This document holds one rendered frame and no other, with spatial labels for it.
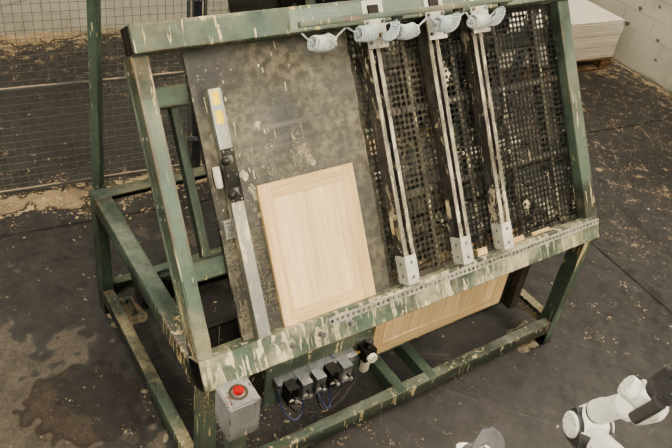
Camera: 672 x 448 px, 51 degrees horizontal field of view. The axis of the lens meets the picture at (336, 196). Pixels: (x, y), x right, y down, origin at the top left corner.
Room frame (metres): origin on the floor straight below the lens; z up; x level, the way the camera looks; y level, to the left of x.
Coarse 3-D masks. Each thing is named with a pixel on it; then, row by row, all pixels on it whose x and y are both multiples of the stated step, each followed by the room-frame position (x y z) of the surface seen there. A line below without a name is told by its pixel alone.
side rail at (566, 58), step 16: (544, 16) 3.47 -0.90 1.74; (560, 16) 3.40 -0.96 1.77; (560, 32) 3.37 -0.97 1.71; (560, 48) 3.35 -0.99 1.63; (560, 64) 3.33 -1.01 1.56; (576, 64) 3.34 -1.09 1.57; (560, 80) 3.30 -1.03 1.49; (576, 80) 3.30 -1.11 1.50; (576, 96) 3.26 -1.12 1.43; (560, 112) 3.25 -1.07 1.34; (576, 112) 3.22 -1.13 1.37; (576, 128) 3.17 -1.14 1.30; (576, 144) 3.13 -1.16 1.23; (576, 160) 3.11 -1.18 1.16; (576, 176) 3.08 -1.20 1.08; (576, 192) 3.06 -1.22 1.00; (592, 192) 3.06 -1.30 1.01; (592, 208) 3.02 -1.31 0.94
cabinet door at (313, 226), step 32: (256, 192) 2.17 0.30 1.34; (288, 192) 2.22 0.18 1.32; (320, 192) 2.29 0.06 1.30; (352, 192) 2.37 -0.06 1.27; (288, 224) 2.16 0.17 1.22; (320, 224) 2.23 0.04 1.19; (352, 224) 2.30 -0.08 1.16; (288, 256) 2.09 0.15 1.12; (320, 256) 2.16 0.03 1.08; (352, 256) 2.23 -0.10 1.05; (288, 288) 2.02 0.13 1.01; (320, 288) 2.09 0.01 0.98; (352, 288) 2.15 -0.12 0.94; (288, 320) 1.95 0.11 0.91
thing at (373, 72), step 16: (368, 0) 2.73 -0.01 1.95; (400, 16) 2.63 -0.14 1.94; (384, 32) 2.64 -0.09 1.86; (368, 48) 2.63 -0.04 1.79; (368, 64) 2.65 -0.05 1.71; (368, 80) 2.64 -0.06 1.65; (384, 80) 2.64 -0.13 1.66; (368, 96) 2.62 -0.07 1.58; (384, 96) 2.60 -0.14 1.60; (384, 112) 2.59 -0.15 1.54; (384, 128) 2.53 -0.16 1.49; (384, 144) 2.50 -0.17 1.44; (384, 160) 2.49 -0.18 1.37; (384, 176) 2.47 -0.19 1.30; (400, 176) 2.47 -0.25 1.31; (384, 192) 2.46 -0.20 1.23; (400, 192) 2.44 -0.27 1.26; (400, 208) 2.42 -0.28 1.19; (400, 224) 2.36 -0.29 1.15; (400, 240) 2.33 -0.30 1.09; (400, 256) 2.32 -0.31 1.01; (400, 272) 2.30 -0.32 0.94; (416, 272) 2.29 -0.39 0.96
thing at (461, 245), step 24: (432, 24) 2.86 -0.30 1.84; (456, 24) 2.79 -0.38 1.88; (432, 48) 2.85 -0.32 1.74; (432, 72) 2.80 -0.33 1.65; (432, 96) 2.78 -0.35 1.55; (432, 120) 2.75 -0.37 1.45; (456, 168) 2.64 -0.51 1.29; (456, 192) 2.61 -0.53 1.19; (456, 216) 2.53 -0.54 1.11; (456, 240) 2.50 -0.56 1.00
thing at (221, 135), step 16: (208, 96) 2.23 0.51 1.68; (208, 112) 2.23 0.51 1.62; (224, 112) 2.23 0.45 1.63; (224, 128) 2.20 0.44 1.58; (224, 144) 2.16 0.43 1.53; (224, 176) 2.11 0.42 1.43; (240, 208) 2.07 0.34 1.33; (240, 224) 2.04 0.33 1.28; (240, 240) 2.01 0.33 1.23; (240, 256) 1.99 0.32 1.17; (256, 272) 1.97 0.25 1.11; (256, 288) 1.94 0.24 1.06; (256, 304) 1.91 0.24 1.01; (256, 320) 1.87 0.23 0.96; (256, 336) 1.86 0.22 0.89
